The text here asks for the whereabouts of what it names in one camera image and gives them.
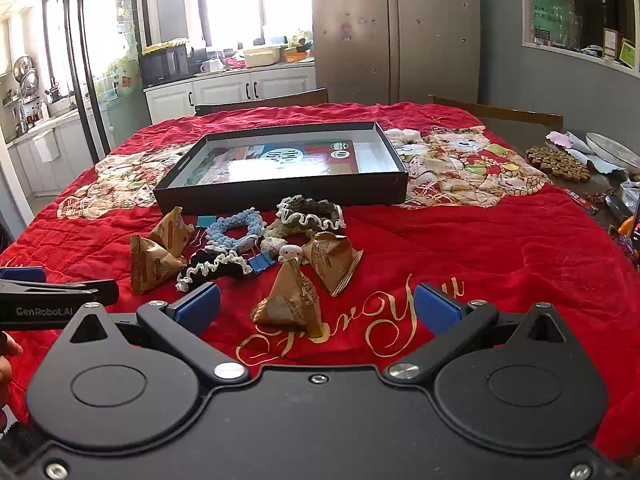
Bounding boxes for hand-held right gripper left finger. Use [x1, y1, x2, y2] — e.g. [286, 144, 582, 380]
[54, 282, 251, 384]

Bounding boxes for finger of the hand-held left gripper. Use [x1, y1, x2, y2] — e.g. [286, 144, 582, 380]
[0, 280, 121, 307]
[0, 267, 47, 284]

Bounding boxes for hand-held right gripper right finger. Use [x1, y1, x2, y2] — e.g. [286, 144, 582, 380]
[385, 282, 585, 384]

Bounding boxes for black white-edged scrunchie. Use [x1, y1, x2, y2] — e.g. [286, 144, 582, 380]
[175, 249, 253, 292]

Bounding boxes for brown triangular snack packet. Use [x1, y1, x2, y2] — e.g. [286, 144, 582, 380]
[250, 259, 325, 339]
[301, 232, 364, 297]
[148, 206, 196, 261]
[129, 234, 187, 295]

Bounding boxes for light blue knitted scrunchie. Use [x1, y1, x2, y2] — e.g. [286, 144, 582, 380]
[205, 206, 265, 255]

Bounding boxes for blue binder clip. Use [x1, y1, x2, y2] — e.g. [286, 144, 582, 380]
[245, 252, 275, 276]

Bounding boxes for teal binder clip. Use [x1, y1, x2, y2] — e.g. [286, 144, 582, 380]
[189, 215, 217, 248]

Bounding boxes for cream knitted scrunchie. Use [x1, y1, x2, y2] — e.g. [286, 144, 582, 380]
[260, 224, 306, 263]

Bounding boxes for black box tray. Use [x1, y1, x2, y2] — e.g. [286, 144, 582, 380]
[152, 121, 410, 216]

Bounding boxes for olive white-edged scrunchie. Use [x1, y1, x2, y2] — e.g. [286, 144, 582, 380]
[275, 195, 347, 233]

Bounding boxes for person's left hand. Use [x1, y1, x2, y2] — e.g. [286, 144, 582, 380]
[0, 332, 25, 408]

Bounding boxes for red printed blanket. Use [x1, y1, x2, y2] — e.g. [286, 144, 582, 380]
[0, 101, 640, 461]

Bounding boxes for grey kitchen counter cabinet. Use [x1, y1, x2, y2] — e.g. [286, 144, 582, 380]
[5, 107, 108, 196]

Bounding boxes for white hanging bin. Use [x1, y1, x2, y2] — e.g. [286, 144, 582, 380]
[32, 129, 61, 163]

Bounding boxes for row of condiment bottles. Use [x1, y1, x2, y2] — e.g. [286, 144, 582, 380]
[15, 100, 51, 128]

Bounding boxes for shiny candy wrappers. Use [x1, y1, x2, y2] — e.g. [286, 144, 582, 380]
[565, 186, 608, 217]

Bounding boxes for wooden bead trivet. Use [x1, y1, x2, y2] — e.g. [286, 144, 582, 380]
[526, 145, 592, 183]

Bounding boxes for hanging metal bowls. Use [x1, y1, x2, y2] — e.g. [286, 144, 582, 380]
[12, 55, 41, 101]

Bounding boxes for black framed glass door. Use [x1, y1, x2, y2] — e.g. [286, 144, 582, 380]
[62, 0, 151, 158]

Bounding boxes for mint green refrigerator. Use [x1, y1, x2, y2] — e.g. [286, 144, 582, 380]
[97, 57, 151, 146]

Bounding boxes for dark wooden chair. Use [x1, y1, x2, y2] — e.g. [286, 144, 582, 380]
[429, 94, 565, 133]
[194, 87, 330, 117]

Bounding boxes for white counter cabinet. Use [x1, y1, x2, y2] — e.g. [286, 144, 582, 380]
[144, 64, 317, 126]

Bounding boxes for light blue cloth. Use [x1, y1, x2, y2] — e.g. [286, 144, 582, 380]
[570, 137, 626, 175]

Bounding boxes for clear plastic bag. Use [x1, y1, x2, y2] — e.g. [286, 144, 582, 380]
[605, 180, 640, 226]

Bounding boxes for white plate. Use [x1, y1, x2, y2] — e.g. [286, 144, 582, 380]
[585, 131, 640, 171]

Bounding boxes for black microwave oven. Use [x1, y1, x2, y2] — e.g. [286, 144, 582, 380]
[139, 45, 190, 87]

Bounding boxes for cream plastic container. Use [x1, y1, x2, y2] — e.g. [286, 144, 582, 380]
[242, 46, 282, 68]

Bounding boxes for yellow cloth cover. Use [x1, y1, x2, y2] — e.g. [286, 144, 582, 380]
[141, 39, 190, 55]

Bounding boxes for steel double-door refrigerator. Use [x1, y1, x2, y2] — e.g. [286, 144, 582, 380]
[309, 0, 482, 106]

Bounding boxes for bright window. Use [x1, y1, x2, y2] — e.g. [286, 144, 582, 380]
[195, 0, 313, 46]

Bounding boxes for green poster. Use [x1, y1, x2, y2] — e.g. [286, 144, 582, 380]
[531, 0, 571, 46]

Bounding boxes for white wall shelf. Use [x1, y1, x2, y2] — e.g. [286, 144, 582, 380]
[520, 0, 640, 78]

